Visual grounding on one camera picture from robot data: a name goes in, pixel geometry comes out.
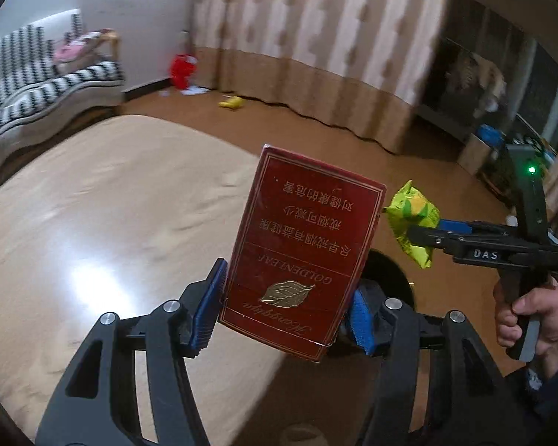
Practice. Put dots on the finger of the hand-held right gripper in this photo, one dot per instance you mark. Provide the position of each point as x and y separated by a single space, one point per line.
428 237
455 227

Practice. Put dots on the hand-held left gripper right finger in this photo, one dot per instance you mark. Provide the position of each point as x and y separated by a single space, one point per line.
362 320

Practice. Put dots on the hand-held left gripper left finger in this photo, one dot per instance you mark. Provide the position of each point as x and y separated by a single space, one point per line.
211 306

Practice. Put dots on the green yellow snack packet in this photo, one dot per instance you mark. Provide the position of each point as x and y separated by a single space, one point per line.
411 209

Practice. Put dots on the red cigarette box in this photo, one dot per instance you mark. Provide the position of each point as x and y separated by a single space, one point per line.
302 241

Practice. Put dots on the person's right forearm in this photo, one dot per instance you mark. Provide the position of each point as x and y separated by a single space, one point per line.
553 395

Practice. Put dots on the person's right hand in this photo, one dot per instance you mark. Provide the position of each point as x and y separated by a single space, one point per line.
551 316

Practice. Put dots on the cardboard box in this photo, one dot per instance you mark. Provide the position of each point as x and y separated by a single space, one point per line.
474 153

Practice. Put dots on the blue plastic item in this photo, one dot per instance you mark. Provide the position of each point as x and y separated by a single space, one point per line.
489 135

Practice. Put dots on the brown fuzzy item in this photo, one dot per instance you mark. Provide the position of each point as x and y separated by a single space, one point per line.
476 79

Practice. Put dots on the dark wooden cabinet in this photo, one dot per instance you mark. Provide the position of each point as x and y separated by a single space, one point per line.
530 69

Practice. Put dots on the yellow plastic item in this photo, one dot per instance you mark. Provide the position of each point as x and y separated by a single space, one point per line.
231 102

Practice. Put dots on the white paper scrap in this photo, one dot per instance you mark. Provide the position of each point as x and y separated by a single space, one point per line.
195 89

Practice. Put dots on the red plastic bag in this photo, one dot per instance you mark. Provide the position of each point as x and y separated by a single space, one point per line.
182 72

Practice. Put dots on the beige patterned curtain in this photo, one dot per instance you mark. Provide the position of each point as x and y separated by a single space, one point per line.
307 32

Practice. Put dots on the striped black white blanket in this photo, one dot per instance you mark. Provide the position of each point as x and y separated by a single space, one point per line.
51 93

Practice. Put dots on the pink patterned cloth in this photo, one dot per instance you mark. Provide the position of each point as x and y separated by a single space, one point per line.
74 46

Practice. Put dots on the striped sofa back cushion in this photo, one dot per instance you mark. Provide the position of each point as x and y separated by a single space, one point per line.
23 55

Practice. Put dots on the wooden frame sofa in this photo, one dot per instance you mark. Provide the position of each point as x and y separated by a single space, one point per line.
114 46

